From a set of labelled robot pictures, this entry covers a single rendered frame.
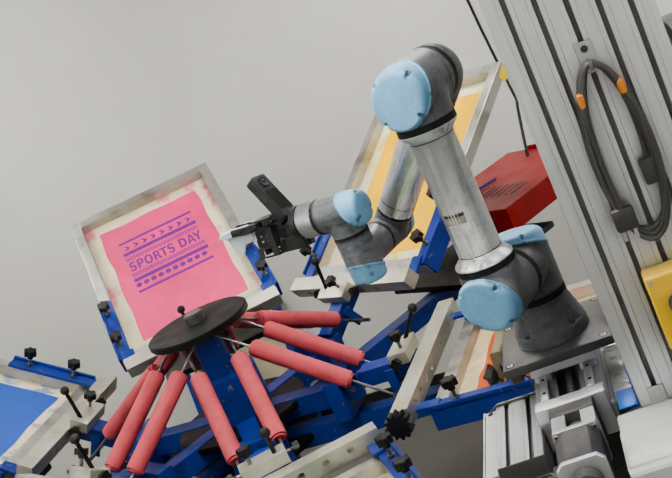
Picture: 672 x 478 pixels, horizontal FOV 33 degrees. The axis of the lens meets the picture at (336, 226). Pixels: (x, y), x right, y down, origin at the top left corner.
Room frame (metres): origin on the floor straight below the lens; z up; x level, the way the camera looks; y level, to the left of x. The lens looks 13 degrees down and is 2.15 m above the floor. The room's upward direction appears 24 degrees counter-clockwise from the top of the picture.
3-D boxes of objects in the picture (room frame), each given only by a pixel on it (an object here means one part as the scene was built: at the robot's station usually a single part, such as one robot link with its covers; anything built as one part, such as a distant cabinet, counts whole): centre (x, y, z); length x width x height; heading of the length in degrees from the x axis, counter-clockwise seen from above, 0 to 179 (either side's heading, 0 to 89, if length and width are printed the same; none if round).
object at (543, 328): (2.19, -0.31, 1.31); 0.15 x 0.15 x 0.10
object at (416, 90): (2.08, -0.23, 1.63); 0.15 x 0.12 x 0.55; 142
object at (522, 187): (4.09, -0.64, 1.06); 0.61 x 0.46 x 0.12; 128
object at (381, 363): (3.03, 0.02, 1.02); 0.17 x 0.06 x 0.05; 68
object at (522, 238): (2.18, -0.31, 1.42); 0.13 x 0.12 x 0.14; 142
